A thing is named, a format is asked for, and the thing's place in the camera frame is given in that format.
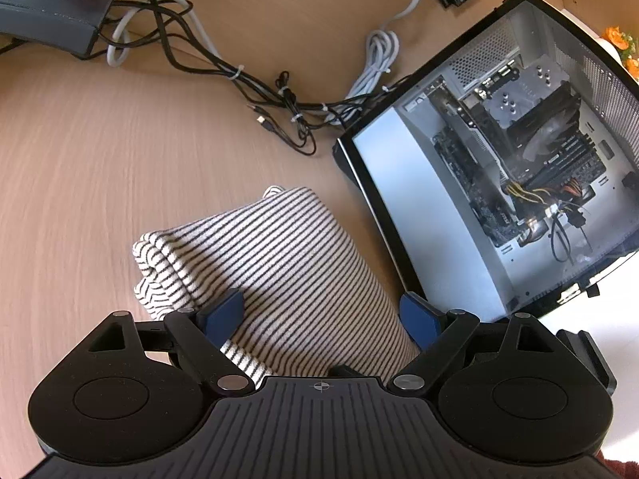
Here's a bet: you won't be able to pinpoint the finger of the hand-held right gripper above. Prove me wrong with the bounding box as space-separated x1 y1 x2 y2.
556 329 617 395

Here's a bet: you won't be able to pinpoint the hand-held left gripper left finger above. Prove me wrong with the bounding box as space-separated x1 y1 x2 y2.
87 288 253 399

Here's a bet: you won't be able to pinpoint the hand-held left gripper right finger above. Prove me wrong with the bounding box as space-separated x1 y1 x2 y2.
392 292 555 399

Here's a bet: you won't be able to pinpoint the striped knit garment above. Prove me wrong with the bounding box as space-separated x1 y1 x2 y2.
132 186 423 390

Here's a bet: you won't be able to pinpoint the white glass-sided computer case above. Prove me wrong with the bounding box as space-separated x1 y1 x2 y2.
332 0 639 410

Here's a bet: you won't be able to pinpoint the orange flowers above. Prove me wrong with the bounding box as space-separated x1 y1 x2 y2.
599 25 639 81

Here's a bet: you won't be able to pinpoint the black curved monitor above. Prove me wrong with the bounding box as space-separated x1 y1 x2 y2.
0 0 137 59

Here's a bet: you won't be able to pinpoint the bundle of black cables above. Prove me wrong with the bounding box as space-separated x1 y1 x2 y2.
97 0 395 156

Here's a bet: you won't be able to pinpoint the white power cable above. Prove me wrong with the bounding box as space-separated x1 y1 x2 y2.
344 0 431 105

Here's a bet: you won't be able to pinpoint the light grey looped cable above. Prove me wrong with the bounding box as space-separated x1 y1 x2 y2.
106 0 223 67

